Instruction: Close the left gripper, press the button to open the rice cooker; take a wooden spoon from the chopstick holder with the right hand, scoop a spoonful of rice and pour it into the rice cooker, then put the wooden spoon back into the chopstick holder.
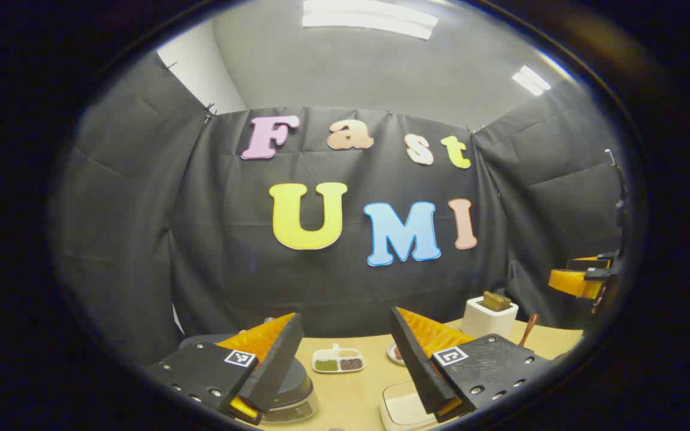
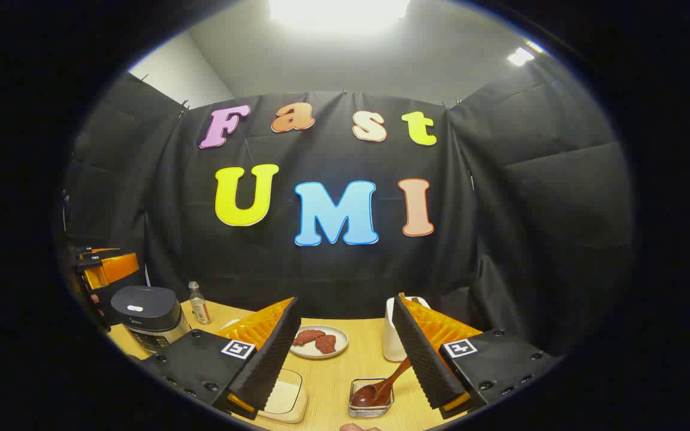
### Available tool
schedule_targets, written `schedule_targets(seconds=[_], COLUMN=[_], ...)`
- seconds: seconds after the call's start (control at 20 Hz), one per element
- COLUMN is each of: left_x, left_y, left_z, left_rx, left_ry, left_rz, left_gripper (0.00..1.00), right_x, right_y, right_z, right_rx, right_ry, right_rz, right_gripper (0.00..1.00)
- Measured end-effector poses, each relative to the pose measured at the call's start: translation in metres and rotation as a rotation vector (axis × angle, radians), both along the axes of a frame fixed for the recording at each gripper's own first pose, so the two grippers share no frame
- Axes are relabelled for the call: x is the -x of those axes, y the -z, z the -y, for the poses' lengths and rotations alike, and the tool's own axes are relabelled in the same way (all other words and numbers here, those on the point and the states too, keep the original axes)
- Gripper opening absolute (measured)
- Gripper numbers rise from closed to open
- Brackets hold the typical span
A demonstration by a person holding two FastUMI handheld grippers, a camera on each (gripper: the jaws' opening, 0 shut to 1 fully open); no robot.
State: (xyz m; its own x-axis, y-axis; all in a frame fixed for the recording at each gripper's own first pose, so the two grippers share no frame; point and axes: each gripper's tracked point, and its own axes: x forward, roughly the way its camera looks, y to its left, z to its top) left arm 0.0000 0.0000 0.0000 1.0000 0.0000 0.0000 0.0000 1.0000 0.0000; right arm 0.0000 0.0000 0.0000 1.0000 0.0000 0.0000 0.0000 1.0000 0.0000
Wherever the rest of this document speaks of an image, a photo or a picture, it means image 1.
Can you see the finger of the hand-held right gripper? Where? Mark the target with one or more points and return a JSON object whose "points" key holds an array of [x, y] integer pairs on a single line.
{"points": [[575, 284], [587, 263]]}

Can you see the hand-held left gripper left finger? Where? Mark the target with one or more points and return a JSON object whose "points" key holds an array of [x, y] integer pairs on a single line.
{"points": [[273, 365]]}

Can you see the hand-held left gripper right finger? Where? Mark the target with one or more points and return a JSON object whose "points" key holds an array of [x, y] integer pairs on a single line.
{"points": [[420, 371]]}

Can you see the grey rice cooker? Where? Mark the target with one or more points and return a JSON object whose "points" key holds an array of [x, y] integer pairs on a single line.
{"points": [[297, 389]]}

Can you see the brown wooden spoon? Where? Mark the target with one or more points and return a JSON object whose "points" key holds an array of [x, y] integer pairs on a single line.
{"points": [[529, 326]]}

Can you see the white round plate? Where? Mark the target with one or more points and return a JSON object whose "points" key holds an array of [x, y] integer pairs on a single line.
{"points": [[394, 353]]}

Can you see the white divided bean dish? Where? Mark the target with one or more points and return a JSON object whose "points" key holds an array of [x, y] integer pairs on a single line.
{"points": [[338, 362]]}

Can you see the brown toast slice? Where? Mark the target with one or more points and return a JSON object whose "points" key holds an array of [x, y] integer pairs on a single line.
{"points": [[496, 301]]}

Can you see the white toaster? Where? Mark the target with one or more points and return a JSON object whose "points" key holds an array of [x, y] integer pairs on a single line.
{"points": [[489, 323]]}

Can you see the black backdrop cloth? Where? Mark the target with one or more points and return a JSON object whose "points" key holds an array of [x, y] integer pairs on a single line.
{"points": [[345, 287]]}

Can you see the small ceiling light panel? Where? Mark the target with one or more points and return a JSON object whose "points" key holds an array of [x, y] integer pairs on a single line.
{"points": [[530, 79]]}

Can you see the long ceiling light panel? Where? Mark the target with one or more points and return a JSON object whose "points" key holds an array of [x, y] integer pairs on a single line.
{"points": [[369, 18]]}

